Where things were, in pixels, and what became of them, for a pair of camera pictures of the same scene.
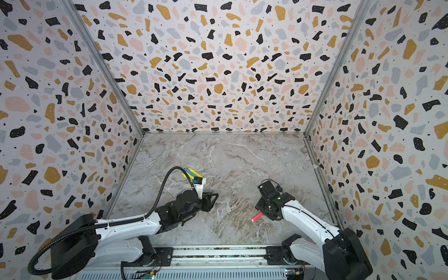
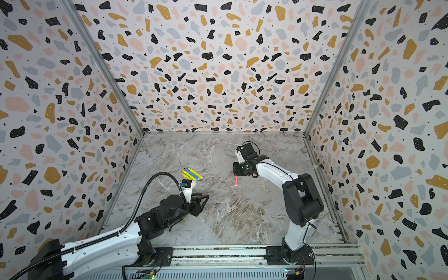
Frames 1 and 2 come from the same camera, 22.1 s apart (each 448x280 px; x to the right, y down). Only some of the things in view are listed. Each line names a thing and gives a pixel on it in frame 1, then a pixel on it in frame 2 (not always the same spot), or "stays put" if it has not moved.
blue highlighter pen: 190,172 stays put
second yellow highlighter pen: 191,177 stays put
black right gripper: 265,210 to 241,168
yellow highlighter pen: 194,172 stays put
